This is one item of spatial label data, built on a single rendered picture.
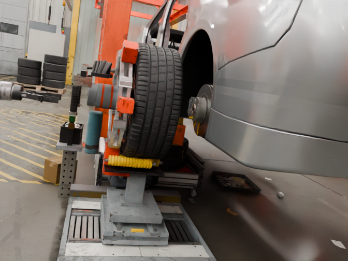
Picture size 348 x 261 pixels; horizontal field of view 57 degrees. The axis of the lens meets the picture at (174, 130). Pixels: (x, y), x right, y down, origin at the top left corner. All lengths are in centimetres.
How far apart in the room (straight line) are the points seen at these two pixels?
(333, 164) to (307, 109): 21
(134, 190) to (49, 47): 1121
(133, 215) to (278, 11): 128
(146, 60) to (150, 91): 17
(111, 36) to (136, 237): 130
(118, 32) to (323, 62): 153
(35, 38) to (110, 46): 1077
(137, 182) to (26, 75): 859
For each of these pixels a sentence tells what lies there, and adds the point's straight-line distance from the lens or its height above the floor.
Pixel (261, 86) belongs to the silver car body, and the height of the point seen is 104.
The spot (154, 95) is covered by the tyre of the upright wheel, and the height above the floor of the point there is 92.
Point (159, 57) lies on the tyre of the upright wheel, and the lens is 169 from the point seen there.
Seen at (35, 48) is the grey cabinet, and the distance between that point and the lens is 1297.
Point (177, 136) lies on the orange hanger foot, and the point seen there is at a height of 59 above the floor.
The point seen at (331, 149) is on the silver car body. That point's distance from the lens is 114.
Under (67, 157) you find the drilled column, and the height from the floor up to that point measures 31.
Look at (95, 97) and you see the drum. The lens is 181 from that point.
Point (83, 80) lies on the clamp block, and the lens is 167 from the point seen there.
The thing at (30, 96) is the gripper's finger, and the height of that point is 82.
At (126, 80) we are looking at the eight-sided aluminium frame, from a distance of 161.
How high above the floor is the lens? 102
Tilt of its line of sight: 9 degrees down
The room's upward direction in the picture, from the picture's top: 9 degrees clockwise
